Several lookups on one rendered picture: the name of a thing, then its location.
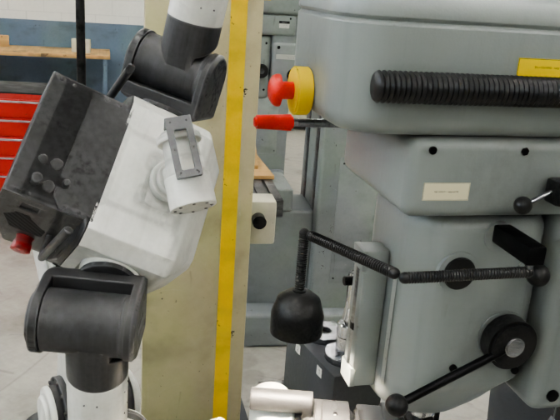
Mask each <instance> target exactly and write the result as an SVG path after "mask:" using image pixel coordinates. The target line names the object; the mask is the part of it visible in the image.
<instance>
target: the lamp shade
mask: <svg viewBox="0 0 560 420"><path fill-rule="evenodd" d="M323 320H324V313H323V307H322V304H321V300H320V297H319V296H318V295H317V294H316V293H314V292H312V291H311V290H309V289H307V288H305V289H304V290H303V291H301V292H299V291H296V290H295V287H290V288H289V289H286V290H284V291H282V292H280V293H279V294H278V295H277V298H276V301H275V303H274V304H273V307H272V310H271V320H270V333H271V334H272V335H273V336H274V337H275V338H276V339H278V340H280V341H283V342H285V343H293V344H307V343H314V342H316V341H317V340H318V339H320V338H321V336H322V335H323Z"/></svg>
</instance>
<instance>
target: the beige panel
mask: <svg viewBox="0 0 560 420"><path fill-rule="evenodd" d="M169 2H170V0H144V28H148V29H150V30H153V31H154V32H156V34H159V35H161V36H162V35H163V31H164V27H165V22H166V18H167V14H168V6H169ZM263 6H264V0H228V4H227V10H226V13H225V18H224V21H223V25H222V31H221V35H220V38H219V42H218V45H217V48H216V49H215V50H214V51H213V52H212V54H214V53H217V54H220V55H223V56H224V58H225V60H226V62H227V74H226V78H225V82H224V84H223V87H222V92H221V95H220V98H219V101H218V104H217V108H216V111H215V114H214V117H213V118H211V119H208V120H202V121H198V122H192V124H194V125H196V126H199V127H200V128H203V129H205V130H207V131H209V132H210V133H211V135H212V141H213V146H214V149H215V153H216V157H217V164H218V168H219V174H218V177H217V181H216V185H215V188H214V192H215V197H216V200H217V203H216V205H214V206H212V207H210V208H209V209H208V210H207V216H206V218H205V222H204V224H203V227H202V232H201V235H200V238H199V241H198V244H197V249H196V252H195V255H194V258H193V260H192V263H191V265H190V266H189V268H188V270H186V271H185V272H183V273H182V274H181V275H179V276H178V277H176V278H175V279H173V280H172V281H171V282H170V283H169V284H167V285H166V286H164V287H161V288H159V289H158V290H155V291H153V292H150V293H148V294H147V310H146V327H145V329H144V333H143V336H142V371H141V414H142V415H143V416H144V417H145V418H146V419H147V420H211V419H214V418H219V417H221V418H224V419H225V420H248V416H247V414H246V411H245V408H244V405H243V400H242V398H241V393H242V378H243V350H244V336H245V322H246V306H247V292H248V264H249V249H250V235H251V221H252V206H253V178H254V163H255V149H256V135H257V129H256V128H255V127H254V126H253V119H254V117H256V115H258V92H259V78H260V62H261V48H262V34H263Z"/></svg>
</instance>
